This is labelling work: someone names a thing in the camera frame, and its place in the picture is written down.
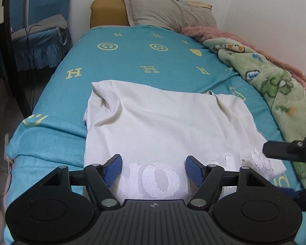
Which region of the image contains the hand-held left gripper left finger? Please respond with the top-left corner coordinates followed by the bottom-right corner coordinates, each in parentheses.
top-left (42, 154), bottom-right (123, 210)

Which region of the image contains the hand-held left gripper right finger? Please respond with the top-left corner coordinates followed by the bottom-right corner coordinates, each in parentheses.
top-left (185, 155), bottom-right (268, 210)

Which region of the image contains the white t-shirt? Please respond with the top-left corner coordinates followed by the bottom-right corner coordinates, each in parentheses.
top-left (83, 80), bottom-right (286, 200)

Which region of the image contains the green cartoon blanket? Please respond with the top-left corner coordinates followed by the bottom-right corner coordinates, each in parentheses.
top-left (203, 38), bottom-right (306, 192)

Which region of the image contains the teal printed bed sheet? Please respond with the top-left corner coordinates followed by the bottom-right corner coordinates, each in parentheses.
top-left (4, 26), bottom-right (306, 245)

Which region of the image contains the pink fluffy blanket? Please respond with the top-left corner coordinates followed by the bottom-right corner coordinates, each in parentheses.
top-left (181, 26), bottom-right (306, 92)

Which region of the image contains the white desk with black legs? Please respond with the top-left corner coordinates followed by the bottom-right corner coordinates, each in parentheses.
top-left (0, 0), bottom-right (32, 118)

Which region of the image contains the yellow cushion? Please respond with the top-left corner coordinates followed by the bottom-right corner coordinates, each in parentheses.
top-left (90, 0), bottom-right (131, 28)

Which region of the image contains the grey cloth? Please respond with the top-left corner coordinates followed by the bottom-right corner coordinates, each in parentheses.
top-left (11, 14), bottom-right (68, 35)

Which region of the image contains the grey pillow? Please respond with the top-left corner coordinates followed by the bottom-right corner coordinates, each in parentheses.
top-left (122, 0), bottom-right (217, 32)

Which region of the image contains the beige printed pillow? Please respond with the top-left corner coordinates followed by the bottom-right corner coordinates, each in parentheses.
top-left (184, 0), bottom-right (213, 9)

